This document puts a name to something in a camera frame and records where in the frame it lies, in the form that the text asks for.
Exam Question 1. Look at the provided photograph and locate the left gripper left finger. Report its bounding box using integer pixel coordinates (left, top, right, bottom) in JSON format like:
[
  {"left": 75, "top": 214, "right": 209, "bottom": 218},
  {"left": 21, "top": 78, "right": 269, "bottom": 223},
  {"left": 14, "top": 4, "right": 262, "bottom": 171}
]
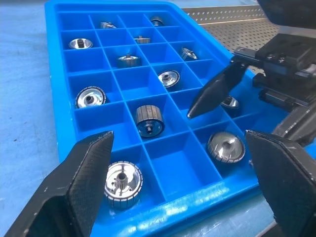
[{"left": 4, "top": 130, "right": 115, "bottom": 237}]

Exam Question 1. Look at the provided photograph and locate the perforated metal tray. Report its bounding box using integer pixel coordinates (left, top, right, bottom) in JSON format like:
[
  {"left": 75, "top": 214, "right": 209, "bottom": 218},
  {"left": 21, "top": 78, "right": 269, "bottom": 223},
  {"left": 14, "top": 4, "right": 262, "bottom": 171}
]
[{"left": 181, "top": 4, "right": 281, "bottom": 75}]

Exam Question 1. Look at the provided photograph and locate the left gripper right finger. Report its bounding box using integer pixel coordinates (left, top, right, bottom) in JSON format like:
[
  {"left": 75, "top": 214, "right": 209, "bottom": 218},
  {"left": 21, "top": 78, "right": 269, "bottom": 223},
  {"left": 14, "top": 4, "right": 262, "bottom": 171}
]
[{"left": 244, "top": 129, "right": 316, "bottom": 237}]

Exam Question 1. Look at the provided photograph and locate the blue compartment tray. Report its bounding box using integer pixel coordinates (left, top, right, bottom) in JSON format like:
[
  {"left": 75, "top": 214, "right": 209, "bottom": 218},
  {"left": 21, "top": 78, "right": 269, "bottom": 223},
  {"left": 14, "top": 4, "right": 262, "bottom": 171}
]
[{"left": 44, "top": 0, "right": 289, "bottom": 237}]

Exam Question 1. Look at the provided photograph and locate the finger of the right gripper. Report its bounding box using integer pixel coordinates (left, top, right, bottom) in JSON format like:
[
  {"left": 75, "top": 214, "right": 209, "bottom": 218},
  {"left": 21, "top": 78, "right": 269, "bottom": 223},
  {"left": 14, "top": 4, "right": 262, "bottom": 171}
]
[
  {"left": 186, "top": 61, "right": 248, "bottom": 120},
  {"left": 272, "top": 100, "right": 316, "bottom": 147}
]

